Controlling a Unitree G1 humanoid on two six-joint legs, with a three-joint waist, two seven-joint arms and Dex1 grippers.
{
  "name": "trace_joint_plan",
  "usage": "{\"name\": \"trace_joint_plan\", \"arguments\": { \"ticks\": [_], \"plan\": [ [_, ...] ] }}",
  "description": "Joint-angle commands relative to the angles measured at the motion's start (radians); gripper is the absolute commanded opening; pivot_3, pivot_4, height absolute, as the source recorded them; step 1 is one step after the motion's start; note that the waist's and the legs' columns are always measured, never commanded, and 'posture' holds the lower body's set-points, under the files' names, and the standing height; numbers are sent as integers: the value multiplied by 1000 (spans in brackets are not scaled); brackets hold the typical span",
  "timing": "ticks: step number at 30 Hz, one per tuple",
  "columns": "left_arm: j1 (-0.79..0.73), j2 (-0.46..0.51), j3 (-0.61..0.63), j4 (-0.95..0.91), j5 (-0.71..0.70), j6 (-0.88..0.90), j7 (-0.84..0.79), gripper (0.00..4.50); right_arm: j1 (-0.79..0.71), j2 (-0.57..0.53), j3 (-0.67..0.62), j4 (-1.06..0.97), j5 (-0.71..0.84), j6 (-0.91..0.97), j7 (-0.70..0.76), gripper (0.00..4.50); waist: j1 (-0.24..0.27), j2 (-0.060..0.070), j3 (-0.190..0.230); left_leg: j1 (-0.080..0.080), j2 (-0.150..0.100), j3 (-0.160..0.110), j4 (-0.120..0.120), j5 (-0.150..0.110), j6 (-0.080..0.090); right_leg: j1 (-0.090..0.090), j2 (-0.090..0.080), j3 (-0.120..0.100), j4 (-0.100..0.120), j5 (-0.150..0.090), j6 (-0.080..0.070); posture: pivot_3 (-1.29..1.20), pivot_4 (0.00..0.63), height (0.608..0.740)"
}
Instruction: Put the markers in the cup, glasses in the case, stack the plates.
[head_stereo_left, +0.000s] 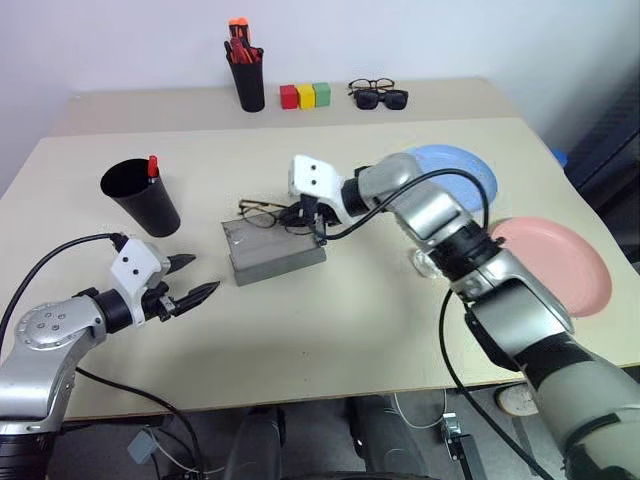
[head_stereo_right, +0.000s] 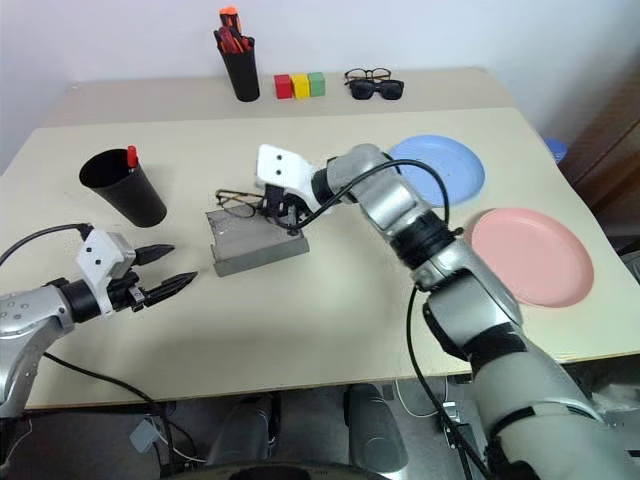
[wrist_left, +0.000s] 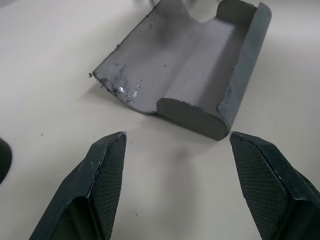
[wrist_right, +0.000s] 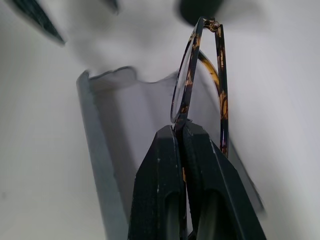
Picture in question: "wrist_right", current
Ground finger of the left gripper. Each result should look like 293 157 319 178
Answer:
104 0 121 14
4 0 67 46

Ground tortoiseshell eyeglasses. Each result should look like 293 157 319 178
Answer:
170 16 230 183

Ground grey glasses case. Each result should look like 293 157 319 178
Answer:
75 65 267 240

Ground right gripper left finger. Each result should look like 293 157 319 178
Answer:
127 125 189 240

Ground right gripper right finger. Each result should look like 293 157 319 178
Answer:
179 121 267 240

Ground black cup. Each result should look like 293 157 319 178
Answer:
178 0 224 26

